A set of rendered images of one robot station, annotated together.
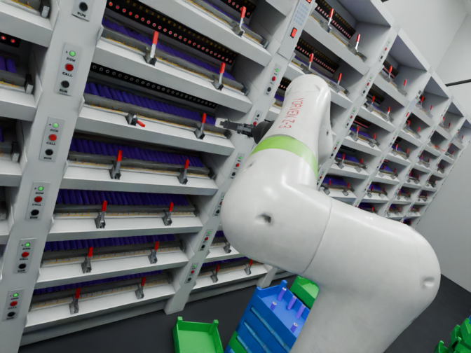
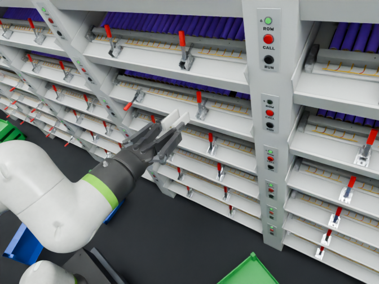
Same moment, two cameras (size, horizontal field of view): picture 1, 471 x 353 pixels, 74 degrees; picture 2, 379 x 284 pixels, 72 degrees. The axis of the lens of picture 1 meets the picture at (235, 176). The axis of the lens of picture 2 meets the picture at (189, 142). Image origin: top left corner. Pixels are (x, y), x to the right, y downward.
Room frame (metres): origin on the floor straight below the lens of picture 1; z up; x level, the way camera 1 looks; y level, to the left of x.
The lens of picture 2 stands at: (1.13, -0.40, 1.46)
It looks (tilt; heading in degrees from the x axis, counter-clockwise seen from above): 48 degrees down; 96
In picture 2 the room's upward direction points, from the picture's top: 22 degrees counter-clockwise
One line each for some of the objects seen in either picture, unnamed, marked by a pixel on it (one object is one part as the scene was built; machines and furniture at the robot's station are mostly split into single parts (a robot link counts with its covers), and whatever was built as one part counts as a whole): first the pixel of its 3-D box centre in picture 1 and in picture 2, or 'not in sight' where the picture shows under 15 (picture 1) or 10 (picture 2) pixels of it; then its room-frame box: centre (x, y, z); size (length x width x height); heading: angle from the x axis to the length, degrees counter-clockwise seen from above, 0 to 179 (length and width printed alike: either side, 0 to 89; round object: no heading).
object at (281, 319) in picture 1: (291, 315); not in sight; (1.12, -0.44, 0.36); 0.30 x 0.20 x 0.08; 47
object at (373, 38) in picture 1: (309, 164); not in sight; (1.87, -0.38, 0.85); 0.20 x 0.09 x 1.70; 48
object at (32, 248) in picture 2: not in sight; (34, 236); (-0.10, 0.40, 0.10); 0.30 x 0.08 x 0.20; 67
